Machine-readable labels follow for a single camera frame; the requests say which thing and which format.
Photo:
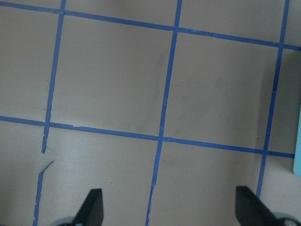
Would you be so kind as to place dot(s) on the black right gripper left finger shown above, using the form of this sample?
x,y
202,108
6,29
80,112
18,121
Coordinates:
x,y
91,212

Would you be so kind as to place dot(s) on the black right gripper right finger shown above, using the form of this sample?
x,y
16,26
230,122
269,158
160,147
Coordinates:
x,y
250,211

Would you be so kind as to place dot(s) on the turquoise plastic bin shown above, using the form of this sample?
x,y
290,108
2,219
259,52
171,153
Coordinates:
x,y
297,155

